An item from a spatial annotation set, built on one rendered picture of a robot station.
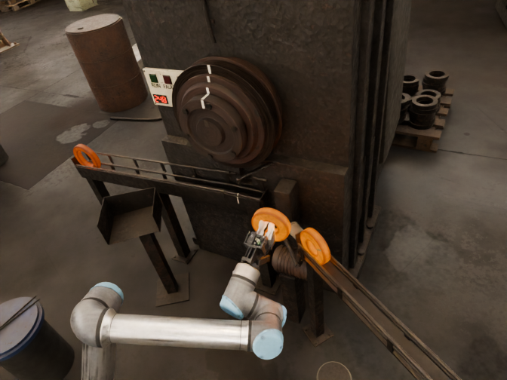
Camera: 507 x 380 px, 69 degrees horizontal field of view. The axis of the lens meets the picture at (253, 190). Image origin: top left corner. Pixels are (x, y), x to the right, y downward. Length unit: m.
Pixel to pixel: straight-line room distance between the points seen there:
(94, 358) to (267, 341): 0.62
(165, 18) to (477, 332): 2.04
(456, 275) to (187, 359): 1.54
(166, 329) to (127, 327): 0.11
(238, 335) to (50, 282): 1.86
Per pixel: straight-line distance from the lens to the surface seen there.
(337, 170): 1.58
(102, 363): 1.50
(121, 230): 1.98
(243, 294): 1.28
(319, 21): 1.35
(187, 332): 1.20
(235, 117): 1.38
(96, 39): 4.22
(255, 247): 1.31
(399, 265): 2.38
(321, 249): 1.44
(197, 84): 1.46
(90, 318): 1.27
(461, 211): 2.77
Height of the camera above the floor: 1.87
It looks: 41 degrees down
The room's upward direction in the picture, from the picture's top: 10 degrees counter-clockwise
